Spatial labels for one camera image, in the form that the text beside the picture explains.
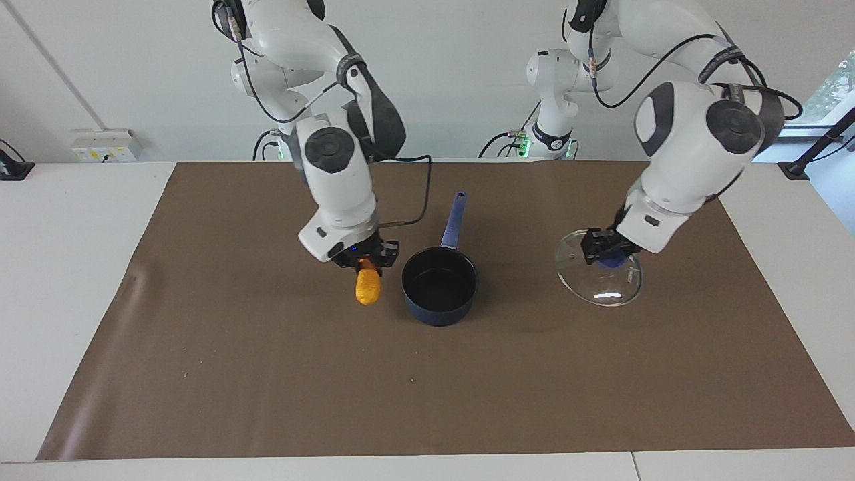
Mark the black angled stand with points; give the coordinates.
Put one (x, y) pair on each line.
(818, 145)

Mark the yellow toy corn cob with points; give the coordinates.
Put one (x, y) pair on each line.
(368, 287)

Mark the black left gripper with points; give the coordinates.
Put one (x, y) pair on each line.
(609, 242)

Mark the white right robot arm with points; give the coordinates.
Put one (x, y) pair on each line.
(334, 180)

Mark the window with green view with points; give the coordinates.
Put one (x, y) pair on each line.
(831, 87)

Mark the brown paper table mat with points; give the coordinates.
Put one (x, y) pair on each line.
(427, 387)

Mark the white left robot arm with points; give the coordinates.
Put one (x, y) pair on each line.
(688, 153)

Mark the glass lid with purple knob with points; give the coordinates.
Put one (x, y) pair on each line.
(604, 284)

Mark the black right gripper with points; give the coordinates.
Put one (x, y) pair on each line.
(366, 251)

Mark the white wall socket box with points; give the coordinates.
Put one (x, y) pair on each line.
(105, 145)

